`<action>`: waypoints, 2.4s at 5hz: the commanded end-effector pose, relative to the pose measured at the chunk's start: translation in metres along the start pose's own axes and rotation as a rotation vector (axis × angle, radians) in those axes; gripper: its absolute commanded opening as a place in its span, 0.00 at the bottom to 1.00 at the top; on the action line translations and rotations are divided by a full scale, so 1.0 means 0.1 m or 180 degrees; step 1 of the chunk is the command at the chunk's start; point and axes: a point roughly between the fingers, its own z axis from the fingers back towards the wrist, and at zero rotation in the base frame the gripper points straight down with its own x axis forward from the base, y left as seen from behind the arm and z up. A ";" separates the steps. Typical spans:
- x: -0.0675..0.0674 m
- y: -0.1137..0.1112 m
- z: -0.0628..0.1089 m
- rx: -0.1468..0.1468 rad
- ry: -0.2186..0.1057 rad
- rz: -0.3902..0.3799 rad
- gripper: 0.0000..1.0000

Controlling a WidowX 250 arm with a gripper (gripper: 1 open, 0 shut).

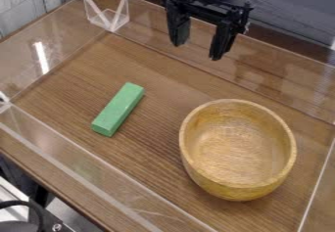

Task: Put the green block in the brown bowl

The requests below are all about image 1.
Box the black cable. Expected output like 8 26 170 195
0 200 47 232

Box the clear acrylic corner bracket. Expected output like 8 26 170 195
84 0 130 32

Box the brown wooden bowl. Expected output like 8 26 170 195
178 99 298 202

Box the black metal stand base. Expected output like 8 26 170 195
28 209 71 232

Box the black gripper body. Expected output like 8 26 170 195
165 0 253 25

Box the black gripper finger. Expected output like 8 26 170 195
210 21 237 61
167 4 191 46

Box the clear acrylic tray wall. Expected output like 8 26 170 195
0 0 335 232

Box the green rectangular block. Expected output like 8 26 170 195
93 82 146 137

